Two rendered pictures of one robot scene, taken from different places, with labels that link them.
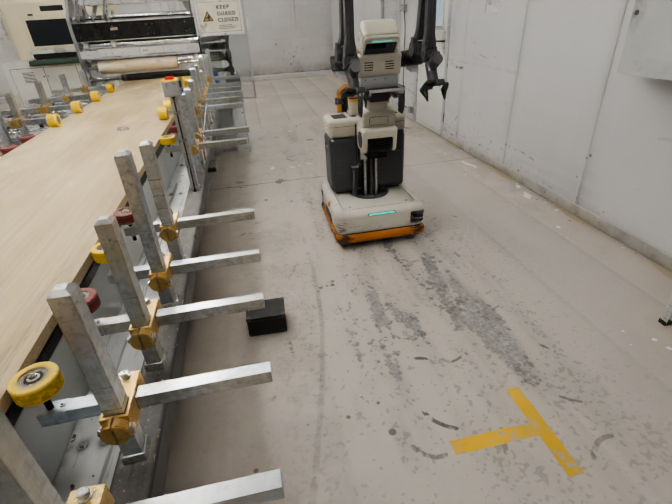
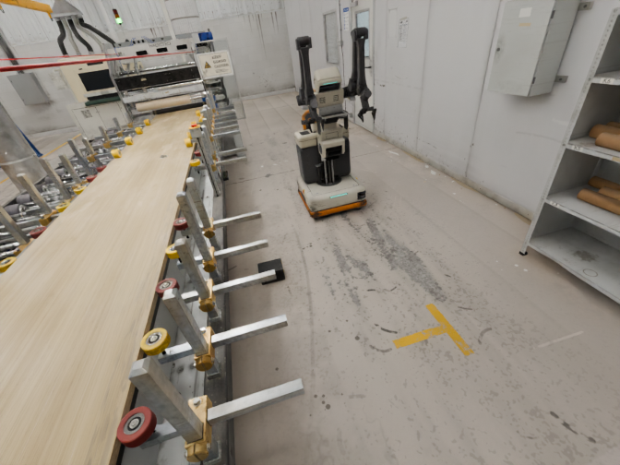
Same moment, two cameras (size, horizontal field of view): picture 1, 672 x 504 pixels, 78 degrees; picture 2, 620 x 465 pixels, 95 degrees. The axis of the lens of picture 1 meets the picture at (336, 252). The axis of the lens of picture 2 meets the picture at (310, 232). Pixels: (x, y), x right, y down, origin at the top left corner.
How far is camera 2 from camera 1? 0.18 m
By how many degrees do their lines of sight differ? 4
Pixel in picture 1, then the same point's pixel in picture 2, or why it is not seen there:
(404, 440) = (364, 342)
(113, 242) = (186, 254)
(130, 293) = (197, 280)
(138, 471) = (218, 383)
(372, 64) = (325, 99)
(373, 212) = (333, 196)
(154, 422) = (221, 353)
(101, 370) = (194, 332)
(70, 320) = (175, 309)
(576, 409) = (469, 314)
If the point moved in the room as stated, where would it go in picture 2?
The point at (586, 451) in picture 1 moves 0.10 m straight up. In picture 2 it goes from (475, 339) to (479, 329)
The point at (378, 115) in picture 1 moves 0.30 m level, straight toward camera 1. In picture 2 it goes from (331, 132) to (332, 142)
